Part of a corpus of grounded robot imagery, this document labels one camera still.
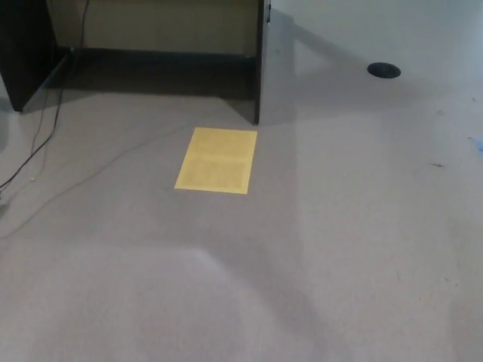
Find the yellow paper sheet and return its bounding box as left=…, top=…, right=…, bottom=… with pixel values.
left=174, top=127, right=258, bottom=195

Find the black round floor grommet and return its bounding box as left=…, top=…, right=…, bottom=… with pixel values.
left=367, top=62, right=401, bottom=79

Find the dark brown wooden desk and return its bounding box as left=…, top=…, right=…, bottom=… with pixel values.
left=0, top=0, right=273, bottom=126

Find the thin grey floor cable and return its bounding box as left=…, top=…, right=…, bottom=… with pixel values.
left=0, top=126, right=195, bottom=239

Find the black power cable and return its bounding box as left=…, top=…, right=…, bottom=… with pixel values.
left=0, top=0, right=91, bottom=189

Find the thin dark cable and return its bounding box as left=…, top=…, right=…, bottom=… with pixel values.
left=28, top=47, right=76, bottom=180

